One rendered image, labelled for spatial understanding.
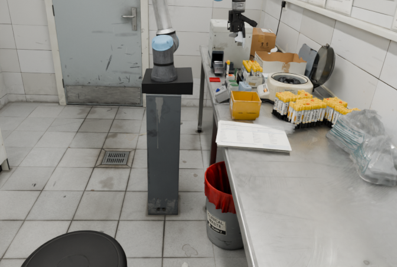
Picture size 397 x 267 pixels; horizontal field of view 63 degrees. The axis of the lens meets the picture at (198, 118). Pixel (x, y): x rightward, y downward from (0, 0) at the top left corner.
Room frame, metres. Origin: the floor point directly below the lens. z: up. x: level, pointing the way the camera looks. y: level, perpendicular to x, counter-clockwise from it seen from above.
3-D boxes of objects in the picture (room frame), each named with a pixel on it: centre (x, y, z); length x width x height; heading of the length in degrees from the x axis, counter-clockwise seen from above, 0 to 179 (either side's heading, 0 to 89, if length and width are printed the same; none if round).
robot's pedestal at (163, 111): (1.79, 0.21, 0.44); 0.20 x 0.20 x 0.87; 4
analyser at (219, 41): (2.38, -0.19, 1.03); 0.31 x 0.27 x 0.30; 4
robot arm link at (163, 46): (1.79, 0.22, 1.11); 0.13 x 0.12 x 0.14; 174
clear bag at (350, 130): (1.23, -0.68, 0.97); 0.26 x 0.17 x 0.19; 21
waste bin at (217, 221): (1.56, -0.24, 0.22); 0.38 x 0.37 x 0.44; 4
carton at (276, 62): (2.11, -0.51, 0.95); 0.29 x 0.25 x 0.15; 94
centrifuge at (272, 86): (1.74, -0.48, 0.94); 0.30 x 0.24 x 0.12; 85
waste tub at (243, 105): (1.48, -0.22, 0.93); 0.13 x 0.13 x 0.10; 2
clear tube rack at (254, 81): (1.99, -0.32, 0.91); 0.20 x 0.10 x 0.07; 4
